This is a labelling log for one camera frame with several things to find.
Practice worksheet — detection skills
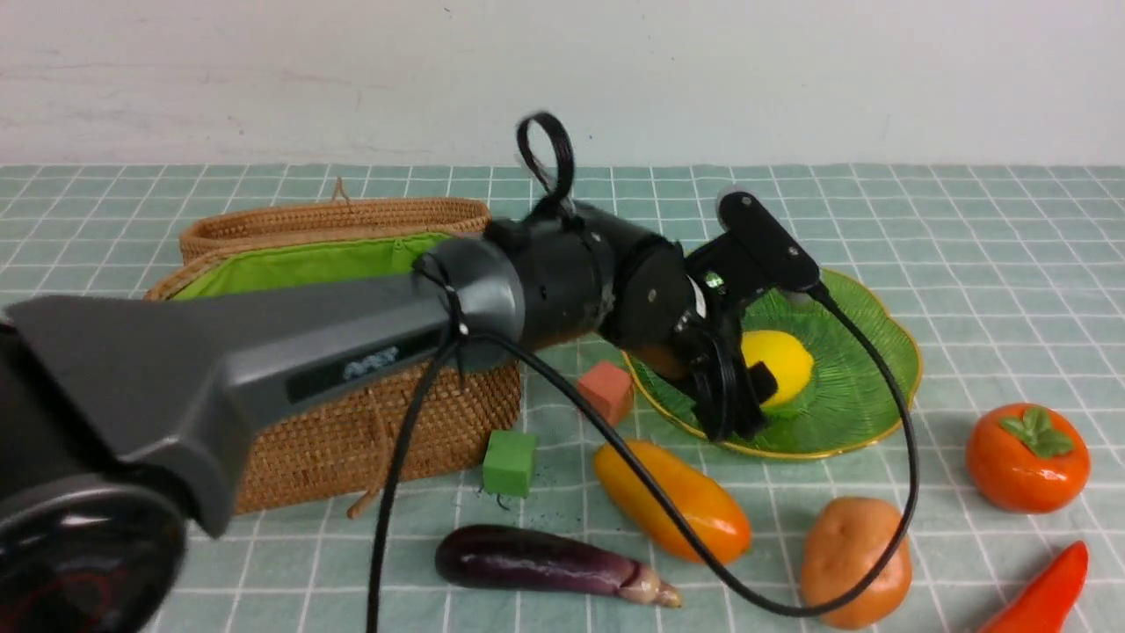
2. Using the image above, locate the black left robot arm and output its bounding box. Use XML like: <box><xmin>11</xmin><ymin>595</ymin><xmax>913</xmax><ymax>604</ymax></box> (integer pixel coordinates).
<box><xmin>3</xmin><ymin>188</ymin><xmax>824</xmax><ymax>632</ymax></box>

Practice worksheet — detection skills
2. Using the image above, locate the orange toy carrot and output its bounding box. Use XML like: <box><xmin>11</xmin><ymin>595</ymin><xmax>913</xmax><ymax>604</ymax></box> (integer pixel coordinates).
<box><xmin>980</xmin><ymin>541</ymin><xmax>1090</xmax><ymax>633</ymax></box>

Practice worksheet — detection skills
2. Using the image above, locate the orange foam cube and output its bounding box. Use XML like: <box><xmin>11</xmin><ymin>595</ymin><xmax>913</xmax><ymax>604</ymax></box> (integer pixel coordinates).
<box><xmin>576</xmin><ymin>360</ymin><xmax>635</xmax><ymax>428</ymax></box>

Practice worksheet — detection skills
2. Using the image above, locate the woven rattan basket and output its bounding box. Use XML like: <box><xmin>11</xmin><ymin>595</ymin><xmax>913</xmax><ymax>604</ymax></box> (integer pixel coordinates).
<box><xmin>146</xmin><ymin>229</ymin><xmax>522</xmax><ymax>518</ymax></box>

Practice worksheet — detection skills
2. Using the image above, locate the orange toy persimmon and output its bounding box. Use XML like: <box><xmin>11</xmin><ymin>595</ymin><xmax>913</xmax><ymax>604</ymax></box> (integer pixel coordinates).
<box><xmin>964</xmin><ymin>403</ymin><xmax>1092</xmax><ymax>514</ymax></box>

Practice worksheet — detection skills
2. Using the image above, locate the purple toy eggplant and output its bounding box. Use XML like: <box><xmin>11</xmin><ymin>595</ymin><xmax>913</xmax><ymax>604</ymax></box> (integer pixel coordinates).
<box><xmin>434</xmin><ymin>524</ymin><xmax>683</xmax><ymax>608</ymax></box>

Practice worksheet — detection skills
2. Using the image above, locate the green glass leaf plate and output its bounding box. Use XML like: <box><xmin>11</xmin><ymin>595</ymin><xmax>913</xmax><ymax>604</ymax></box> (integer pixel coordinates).
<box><xmin>621</xmin><ymin>264</ymin><xmax>923</xmax><ymax>461</ymax></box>

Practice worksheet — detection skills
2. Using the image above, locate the yellow toy lemon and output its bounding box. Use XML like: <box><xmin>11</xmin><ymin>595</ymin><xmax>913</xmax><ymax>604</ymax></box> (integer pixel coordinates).
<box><xmin>743</xmin><ymin>331</ymin><xmax>815</xmax><ymax>412</ymax></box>

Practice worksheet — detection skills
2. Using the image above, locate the woven rattan basket lid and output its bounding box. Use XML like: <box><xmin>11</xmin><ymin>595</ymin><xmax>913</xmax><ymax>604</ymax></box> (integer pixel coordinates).
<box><xmin>179</xmin><ymin>197</ymin><xmax>493</xmax><ymax>263</ymax></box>

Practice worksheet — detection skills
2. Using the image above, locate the green foam cube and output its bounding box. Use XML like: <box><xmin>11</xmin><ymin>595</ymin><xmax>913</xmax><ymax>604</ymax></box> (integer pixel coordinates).
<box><xmin>482</xmin><ymin>429</ymin><xmax>537</xmax><ymax>498</ymax></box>

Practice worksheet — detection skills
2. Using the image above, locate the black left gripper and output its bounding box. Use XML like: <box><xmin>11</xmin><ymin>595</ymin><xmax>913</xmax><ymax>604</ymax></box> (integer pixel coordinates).
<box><xmin>650</xmin><ymin>189</ymin><xmax>821</xmax><ymax>442</ymax></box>

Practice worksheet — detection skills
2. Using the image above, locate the brown toy potato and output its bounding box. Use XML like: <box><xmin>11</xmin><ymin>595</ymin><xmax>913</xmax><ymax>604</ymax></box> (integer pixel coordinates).
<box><xmin>800</xmin><ymin>497</ymin><xmax>914</xmax><ymax>630</ymax></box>

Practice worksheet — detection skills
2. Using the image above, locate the orange yellow toy mango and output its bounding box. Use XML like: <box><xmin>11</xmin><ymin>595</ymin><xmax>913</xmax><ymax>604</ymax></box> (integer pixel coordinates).
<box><xmin>593</xmin><ymin>440</ymin><xmax>752</xmax><ymax>566</ymax></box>

